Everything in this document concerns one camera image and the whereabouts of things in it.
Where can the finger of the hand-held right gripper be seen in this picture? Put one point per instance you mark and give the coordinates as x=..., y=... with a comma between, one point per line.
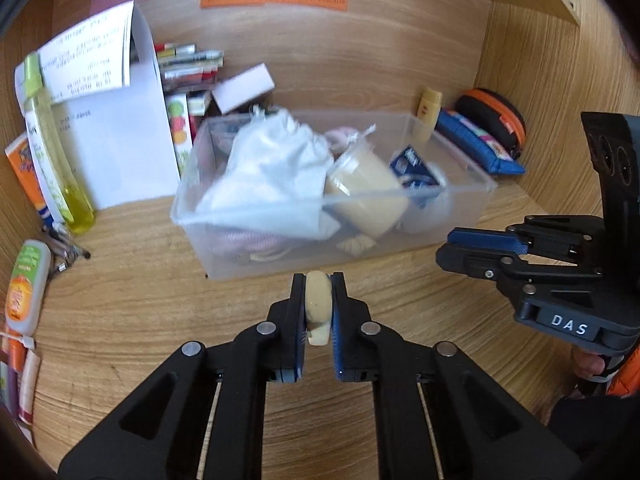
x=485, y=239
x=475, y=262

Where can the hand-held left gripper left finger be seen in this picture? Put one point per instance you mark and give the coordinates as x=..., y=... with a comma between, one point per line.
x=300, y=360

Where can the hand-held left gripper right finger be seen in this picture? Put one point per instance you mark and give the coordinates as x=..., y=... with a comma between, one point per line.
x=337, y=355

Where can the cream rubber eraser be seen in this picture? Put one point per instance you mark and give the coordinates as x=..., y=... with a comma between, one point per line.
x=318, y=305

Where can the blue tissue packet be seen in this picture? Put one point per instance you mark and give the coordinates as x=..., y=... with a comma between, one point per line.
x=412, y=167

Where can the clear plastic storage box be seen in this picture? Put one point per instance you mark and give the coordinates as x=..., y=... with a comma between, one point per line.
x=280, y=260

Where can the cream candle cup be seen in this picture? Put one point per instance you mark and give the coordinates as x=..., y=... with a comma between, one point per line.
x=365, y=190

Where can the person's right forearm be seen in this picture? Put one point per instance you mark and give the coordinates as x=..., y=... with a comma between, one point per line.
x=625, y=375

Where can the wooden desktop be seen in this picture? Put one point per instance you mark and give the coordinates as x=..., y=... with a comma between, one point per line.
x=150, y=285

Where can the person's right hand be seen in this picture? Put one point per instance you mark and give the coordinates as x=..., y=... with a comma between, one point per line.
x=590, y=365

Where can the blue pencil case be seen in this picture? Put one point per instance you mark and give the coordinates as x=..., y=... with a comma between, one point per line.
x=475, y=145

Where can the black orange round case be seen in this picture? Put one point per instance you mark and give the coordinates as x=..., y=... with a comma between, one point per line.
x=492, y=115

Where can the small yellow bottle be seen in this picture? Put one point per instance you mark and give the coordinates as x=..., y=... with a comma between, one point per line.
x=427, y=112

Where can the bundle of dark pens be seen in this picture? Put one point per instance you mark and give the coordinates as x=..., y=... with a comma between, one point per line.
x=67, y=247

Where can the white paper sheets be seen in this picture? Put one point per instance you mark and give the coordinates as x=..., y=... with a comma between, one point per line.
x=125, y=150

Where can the pink white tube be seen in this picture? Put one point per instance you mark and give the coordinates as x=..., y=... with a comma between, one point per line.
x=25, y=385

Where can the small white box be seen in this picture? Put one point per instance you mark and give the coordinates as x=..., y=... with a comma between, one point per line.
x=242, y=89

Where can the green orange tube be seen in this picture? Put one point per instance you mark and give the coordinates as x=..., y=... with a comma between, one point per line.
x=27, y=285

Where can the stack of stationery packs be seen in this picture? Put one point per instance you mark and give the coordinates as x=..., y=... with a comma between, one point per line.
x=190, y=85

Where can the yellow spray bottle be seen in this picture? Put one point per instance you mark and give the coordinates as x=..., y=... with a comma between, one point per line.
x=55, y=160

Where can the white receipt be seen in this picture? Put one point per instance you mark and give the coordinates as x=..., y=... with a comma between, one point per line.
x=90, y=55

